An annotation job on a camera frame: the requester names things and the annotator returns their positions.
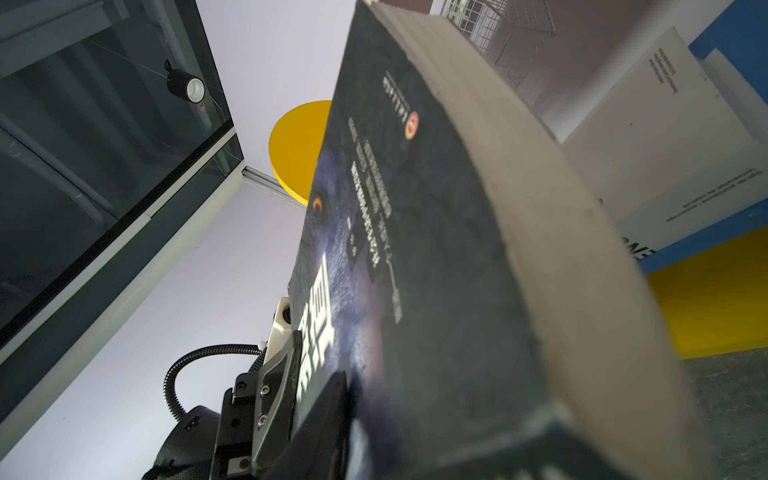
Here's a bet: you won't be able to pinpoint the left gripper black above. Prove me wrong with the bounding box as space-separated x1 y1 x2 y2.
209 330 302 479

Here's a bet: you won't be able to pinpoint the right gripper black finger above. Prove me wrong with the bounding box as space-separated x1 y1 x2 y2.
262 371 351 480

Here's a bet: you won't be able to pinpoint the black book white characters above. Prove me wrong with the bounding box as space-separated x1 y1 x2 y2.
289 1 716 479

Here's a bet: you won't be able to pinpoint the white Spanish text book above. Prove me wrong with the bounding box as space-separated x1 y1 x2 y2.
564 28 767 262

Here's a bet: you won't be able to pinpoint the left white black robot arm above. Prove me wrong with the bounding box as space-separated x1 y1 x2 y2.
143 331 303 479

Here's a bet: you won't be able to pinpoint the black ceiling spotlight near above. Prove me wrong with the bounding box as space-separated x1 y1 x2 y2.
164 59 206 104

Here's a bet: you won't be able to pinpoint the yellow pink blue bookshelf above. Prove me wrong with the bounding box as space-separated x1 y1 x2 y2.
268 0 768 361

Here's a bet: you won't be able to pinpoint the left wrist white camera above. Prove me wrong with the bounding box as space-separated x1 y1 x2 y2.
264 297 292 362

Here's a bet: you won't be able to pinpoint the white wire divider rack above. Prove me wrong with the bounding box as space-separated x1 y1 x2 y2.
440 0 556 55

